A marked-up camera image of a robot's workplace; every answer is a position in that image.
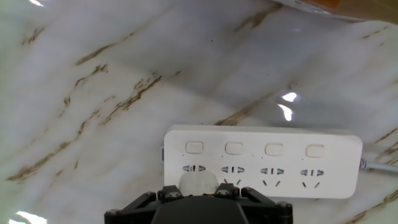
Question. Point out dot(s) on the taped brown cardboard box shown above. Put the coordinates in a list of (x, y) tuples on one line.
[(357, 9)]

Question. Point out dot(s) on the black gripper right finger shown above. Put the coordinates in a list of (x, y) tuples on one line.
[(264, 208)]

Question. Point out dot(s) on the white plug adapter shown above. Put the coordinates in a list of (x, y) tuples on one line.
[(199, 185)]

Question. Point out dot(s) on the glossy marble pattern mat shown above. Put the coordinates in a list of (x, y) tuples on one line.
[(93, 124)]

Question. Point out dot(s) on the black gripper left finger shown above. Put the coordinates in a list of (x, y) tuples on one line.
[(136, 208)]

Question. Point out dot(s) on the white four-socket power strip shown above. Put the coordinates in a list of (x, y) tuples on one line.
[(280, 161)]

